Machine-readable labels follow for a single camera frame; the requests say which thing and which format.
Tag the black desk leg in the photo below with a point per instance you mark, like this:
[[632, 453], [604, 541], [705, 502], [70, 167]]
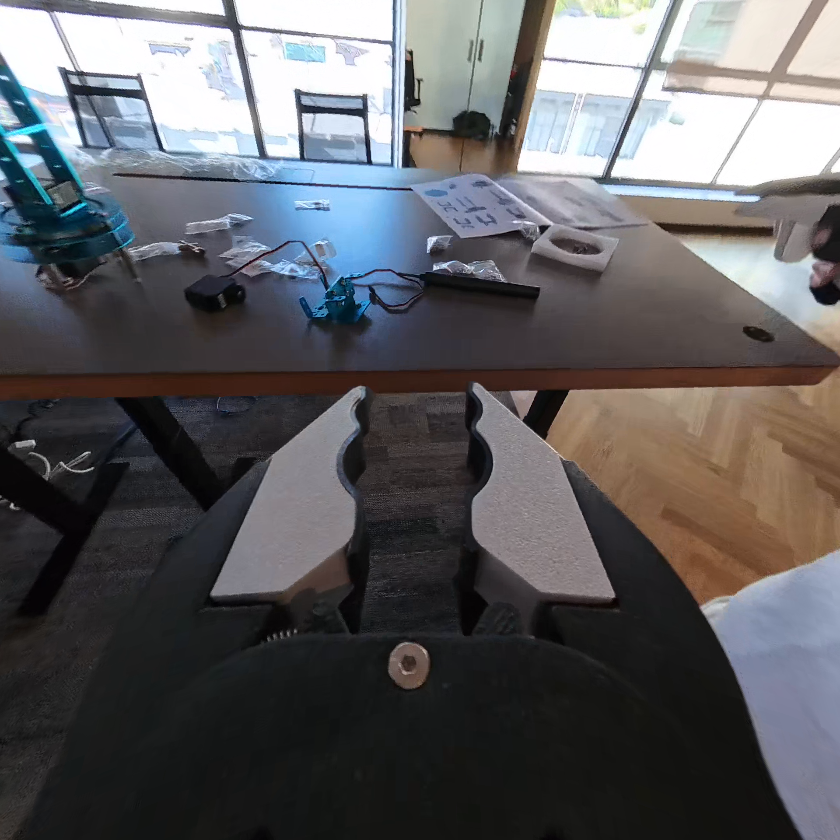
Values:
[[174, 453], [59, 525], [544, 413]]

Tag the blue metal bracket assembly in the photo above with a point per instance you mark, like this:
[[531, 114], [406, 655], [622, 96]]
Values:
[[338, 303]]

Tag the black stick tool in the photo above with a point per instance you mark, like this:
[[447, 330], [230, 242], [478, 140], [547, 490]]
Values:
[[479, 285]]

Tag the small metal fitting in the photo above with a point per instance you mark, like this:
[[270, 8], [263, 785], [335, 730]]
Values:
[[190, 249]]

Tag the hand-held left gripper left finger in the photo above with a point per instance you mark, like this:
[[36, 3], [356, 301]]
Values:
[[295, 512]]

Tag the black frame chair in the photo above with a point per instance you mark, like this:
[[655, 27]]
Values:
[[331, 105], [108, 85]]

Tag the person's right hand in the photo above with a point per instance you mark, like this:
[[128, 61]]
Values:
[[827, 274]]

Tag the small clear plastic parts bag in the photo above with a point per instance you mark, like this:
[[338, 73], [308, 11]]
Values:
[[295, 270], [323, 251], [154, 250], [469, 268], [312, 205], [243, 248], [438, 244], [249, 267], [528, 230], [216, 224]]

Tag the white cabinet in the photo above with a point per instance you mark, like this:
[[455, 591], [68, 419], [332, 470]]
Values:
[[459, 59]]

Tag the white foam block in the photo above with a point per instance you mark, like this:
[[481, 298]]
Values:
[[551, 253]]

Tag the dark wooden desk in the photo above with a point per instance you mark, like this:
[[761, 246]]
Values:
[[590, 315]]

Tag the black backpack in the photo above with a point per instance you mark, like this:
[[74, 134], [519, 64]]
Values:
[[471, 126]]

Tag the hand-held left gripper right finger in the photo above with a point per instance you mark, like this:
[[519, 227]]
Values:
[[531, 518]]

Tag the printed instruction booklet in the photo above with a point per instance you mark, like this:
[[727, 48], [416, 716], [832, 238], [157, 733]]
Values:
[[472, 203]]

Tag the blue toy robot arm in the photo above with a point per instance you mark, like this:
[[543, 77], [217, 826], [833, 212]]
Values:
[[59, 223]]

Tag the black office chair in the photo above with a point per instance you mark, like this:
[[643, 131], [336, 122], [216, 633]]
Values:
[[411, 82]]

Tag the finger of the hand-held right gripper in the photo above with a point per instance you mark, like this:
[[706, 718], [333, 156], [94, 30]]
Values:
[[787, 205]]

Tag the person's white clothing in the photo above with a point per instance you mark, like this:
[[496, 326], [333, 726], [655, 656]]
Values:
[[787, 689]]

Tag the large crumpled clear plastic wrap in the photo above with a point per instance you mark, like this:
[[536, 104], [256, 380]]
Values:
[[170, 163]]

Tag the black servo motor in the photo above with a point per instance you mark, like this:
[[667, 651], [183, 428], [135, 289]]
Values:
[[210, 292]]

